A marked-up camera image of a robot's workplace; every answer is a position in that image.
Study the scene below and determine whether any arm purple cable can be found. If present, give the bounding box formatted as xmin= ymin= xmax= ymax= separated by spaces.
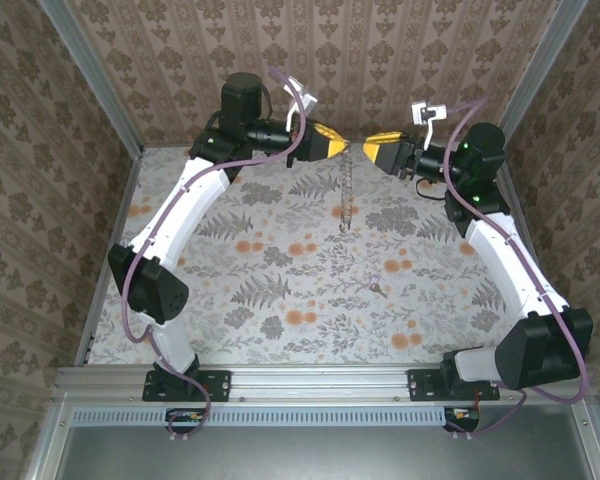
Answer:
xmin=442 ymin=95 xmax=592 ymax=444
xmin=120 ymin=67 xmax=311 ymax=444

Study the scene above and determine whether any large patterned keyring hoop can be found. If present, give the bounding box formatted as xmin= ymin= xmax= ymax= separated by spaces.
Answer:
xmin=336 ymin=143 xmax=357 ymax=233

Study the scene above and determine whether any aluminium table edge rail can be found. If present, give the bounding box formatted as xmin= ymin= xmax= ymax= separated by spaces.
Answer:
xmin=54 ymin=364 xmax=594 ymax=401

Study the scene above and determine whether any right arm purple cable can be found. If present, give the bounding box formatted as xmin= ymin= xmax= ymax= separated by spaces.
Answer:
xmin=442 ymin=95 xmax=592 ymax=444

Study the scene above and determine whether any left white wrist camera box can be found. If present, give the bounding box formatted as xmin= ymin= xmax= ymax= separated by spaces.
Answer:
xmin=284 ymin=75 xmax=318 ymax=134

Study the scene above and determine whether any grey slotted cable duct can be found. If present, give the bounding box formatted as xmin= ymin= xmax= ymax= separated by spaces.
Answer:
xmin=72 ymin=405 xmax=449 ymax=427

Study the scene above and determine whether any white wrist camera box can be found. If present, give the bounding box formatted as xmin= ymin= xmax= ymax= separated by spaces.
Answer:
xmin=284 ymin=75 xmax=318 ymax=134
xmin=410 ymin=102 xmax=449 ymax=146

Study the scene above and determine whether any grey metal sheet panel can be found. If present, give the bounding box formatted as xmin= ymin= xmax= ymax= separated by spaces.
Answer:
xmin=24 ymin=399 xmax=600 ymax=480

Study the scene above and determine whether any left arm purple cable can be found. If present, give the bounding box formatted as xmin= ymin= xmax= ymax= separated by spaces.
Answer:
xmin=120 ymin=67 xmax=311 ymax=444

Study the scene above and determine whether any aluminium frame post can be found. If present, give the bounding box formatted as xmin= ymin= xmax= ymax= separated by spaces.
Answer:
xmin=489 ymin=0 xmax=591 ymax=151
xmin=37 ymin=0 xmax=146 ymax=154

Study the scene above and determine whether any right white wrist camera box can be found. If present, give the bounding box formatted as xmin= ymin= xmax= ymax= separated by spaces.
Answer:
xmin=410 ymin=102 xmax=449 ymax=146

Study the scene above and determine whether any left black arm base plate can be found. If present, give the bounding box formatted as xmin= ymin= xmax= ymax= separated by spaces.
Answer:
xmin=142 ymin=368 xmax=231 ymax=404

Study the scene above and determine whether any aluminium table side rail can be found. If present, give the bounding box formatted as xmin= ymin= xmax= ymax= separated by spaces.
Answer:
xmin=484 ymin=142 xmax=571 ymax=364
xmin=74 ymin=149 xmax=144 ymax=366

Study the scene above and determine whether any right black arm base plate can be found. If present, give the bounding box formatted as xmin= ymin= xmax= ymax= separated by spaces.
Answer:
xmin=407 ymin=368 xmax=501 ymax=403

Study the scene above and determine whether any black connector box with wires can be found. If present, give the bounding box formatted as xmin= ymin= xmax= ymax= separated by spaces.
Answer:
xmin=165 ymin=407 xmax=212 ymax=434
xmin=442 ymin=405 xmax=481 ymax=433

